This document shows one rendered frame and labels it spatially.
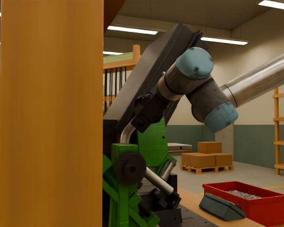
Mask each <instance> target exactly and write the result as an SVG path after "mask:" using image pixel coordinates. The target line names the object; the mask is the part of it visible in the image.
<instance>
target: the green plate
mask: <svg viewBox="0 0 284 227"><path fill-rule="evenodd" d="M136 134H137V143H134V144H135V145H138V153H139V154H141V155H142V156H143V157H144V159H145V161H146V164H147V167H148V168H149V167H159V166H160V165H161V164H162V162H163V161H164V159H165V157H166V156H167V154H168V153H169V151H168V144H167V136H166V128H165V118H164V116H163V118H162V119H161V120H160V121H159V122H158V123H153V124H151V125H150V126H149V127H148V128H147V129H146V130H145V131H144V133H141V132H140V131H139V130H137V129H136Z"/></svg>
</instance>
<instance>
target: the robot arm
mask: <svg viewBox="0 0 284 227"><path fill-rule="evenodd" d="M213 67H214V63H213V62H212V57H211V56H210V54H209V53H208V52H207V51H205V50H204V49H202V48H199V47H192V48H189V49H187V50H186V51H185V52H184V53H183V54H182V55H181V56H179V57H178V58H177V59H176V61H175V63H174V64H173V65H172V66H171V67H170V68H169V69H168V71H167V72H163V73H162V75H163V76H162V77H161V79H160V80H159V81H158V83H157V84H156V85H155V86H154V87H153V88H152V89H151V91H150V92H149V93H148V94H145V95H144V96H143V95H141V96H139V97H138V98H137V99H136V100H135V103H134V113H135V115H136V116H135V118H134V119H133V120H132V121H131V124H132V125H133V126H134V127H135V128H136V129H137V130H139V131H140V132H141V133H143V132H144V131H145V130H146V129H147V128H148V127H149V126H150V125H151V124H153V123H158V122H159V121H160V120H161V119H162V118H163V116H164V114H163V113H164V112H165V109H167V108H168V107H169V106H170V104H171V103H172V102H175V101H176V100H179V99H180V98H181V97H182V96H184V95H185V96H186V97H187V99H188V100H189V102H190V103H191V105H192V106H191V112H192V115H193V117H194V118H195V119H196V120H197V121H199V122H201V123H204V124H205V125H206V126H207V127H208V128H209V129H210V131H211V132H219V131H221V130H222V129H224V128H226V127H227V126H229V125H230V124H232V123H233V122H234V121H235V120H236V119H237V118H238V113H237V111H236V110H235V109H236V108H238V107H240V106H242V105H244V104H246V103H247V102H249V101H251V100H253V99H255V98H257V97H259V96H261V95H263V94H265V93H267V92H269V91H271V90H273V89H275V88H277V87H279V86H281V85H283V84H284V53H283V54H281V55H280V56H278V57H276V58H274V59H272V60H270V61H268V62H266V63H264V64H262V65H260V66H259V67H257V68H255V69H253V70H251V71H249V72H247V73H245V74H243V75H241V76H239V77H238V78H236V79H234V80H231V81H230V82H228V83H226V84H224V85H222V86H220V87H219V86H218V85H217V83H216V82H215V80H214V79H213V77H212V76H211V72H212V70H213Z"/></svg>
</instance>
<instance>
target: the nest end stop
mask: <svg viewBox="0 0 284 227"><path fill-rule="evenodd" d="M172 199H173V198H170V200H169V202H170V201H171V200H172ZM174 199H175V203H174V204H173V205H172V206H171V207H169V206H168V204H169V202H168V204H167V206H166V208H165V209H171V210H172V211H174V212H175V210H176V208H177V206H178V204H179V203H180V201H181V198H180V197H176V198H174Z"/></svg>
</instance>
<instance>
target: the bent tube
mask: <svg viewBox="0 0 284 227"><path fill-rule="evenodd" d="M135 130H136V128H135V127H134V126H133V125H132V124H131V122H130V123H129V124H128V125H127V126H126V127H125V128H124V130H123V131H122V134H121V137H120V143H129V139H130V136H131V134H132V133H133V132H134V131H135ZM144 177H145V178H146V179H147V180H148V181H149V182H151V183H152V184H153V185H155V186H156V187H157V188H158V189H160V190H161V191H162V192H164V193H165V194H166V195H167V196H169V195H170V194H171V193H172V192H173V190H174V189H173V187H171V186H170V185H169V184H168V183H166V182H165V181H164V180H162V179H161V178H160V177H159V176H157V175H156V174H155V173H154V172H152V171H151V170H150V169H149V168H148V167H147V170H146V174H145V176H144Z"/></svg>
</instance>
